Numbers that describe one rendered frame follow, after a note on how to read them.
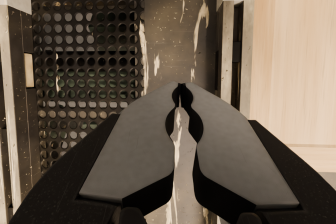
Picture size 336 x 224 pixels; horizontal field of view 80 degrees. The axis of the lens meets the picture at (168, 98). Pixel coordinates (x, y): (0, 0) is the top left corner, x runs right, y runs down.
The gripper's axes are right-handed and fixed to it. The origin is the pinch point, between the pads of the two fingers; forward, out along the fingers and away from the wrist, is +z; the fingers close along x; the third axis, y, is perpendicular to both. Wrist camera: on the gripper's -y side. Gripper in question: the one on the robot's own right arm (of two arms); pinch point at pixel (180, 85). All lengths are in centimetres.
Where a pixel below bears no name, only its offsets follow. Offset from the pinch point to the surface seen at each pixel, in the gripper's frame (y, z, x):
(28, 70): 15.0, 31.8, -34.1
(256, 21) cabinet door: 2.5, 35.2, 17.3
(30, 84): 18.1, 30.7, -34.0
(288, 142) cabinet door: 26.0, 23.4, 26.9
